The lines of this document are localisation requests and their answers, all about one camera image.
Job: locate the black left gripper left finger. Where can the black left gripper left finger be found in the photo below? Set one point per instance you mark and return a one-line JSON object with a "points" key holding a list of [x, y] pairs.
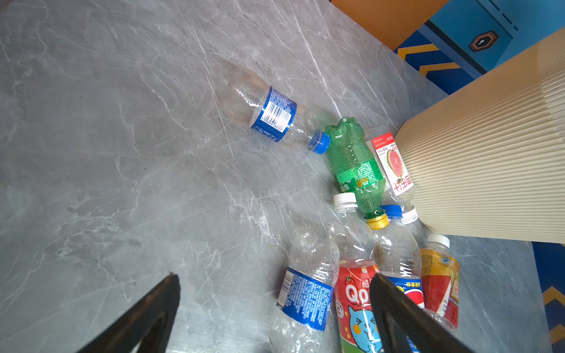
{"points": [[146, 326]]}

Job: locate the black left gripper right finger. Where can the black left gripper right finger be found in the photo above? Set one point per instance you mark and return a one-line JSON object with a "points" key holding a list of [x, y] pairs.
{"points": [[399, 321]]}

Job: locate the cream plastic waste bin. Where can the cream plastic waste bin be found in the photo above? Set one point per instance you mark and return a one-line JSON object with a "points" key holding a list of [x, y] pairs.
{"points": [[488, 160]]}

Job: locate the Pepsi label clear bottle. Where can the Pepsi label clear bottle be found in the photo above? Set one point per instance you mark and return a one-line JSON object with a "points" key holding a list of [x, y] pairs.
{"points": [[398, 257]]}

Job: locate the orange red label bottle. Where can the orange red label bottle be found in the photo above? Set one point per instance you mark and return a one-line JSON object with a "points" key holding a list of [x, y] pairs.
{"points": [[441, 281]]}

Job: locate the red Qoo drink bottle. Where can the red Qoo drink bottle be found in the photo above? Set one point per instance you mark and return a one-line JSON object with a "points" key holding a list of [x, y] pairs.
{"points": [[356, 321]]}

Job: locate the bottle with watermelon label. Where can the bottle with watermelon label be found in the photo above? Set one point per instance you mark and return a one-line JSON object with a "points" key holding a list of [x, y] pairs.
{"points": [[399, 186]]}

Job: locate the small green soda bottle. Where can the small green soda bottle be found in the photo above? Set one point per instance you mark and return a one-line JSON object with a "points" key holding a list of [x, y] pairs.
{"points": [[356, 170]]}

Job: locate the small clear bottle blue label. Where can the small clear bottle blue label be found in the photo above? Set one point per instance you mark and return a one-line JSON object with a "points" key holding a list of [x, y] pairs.
{"points": [[251, 102]]}

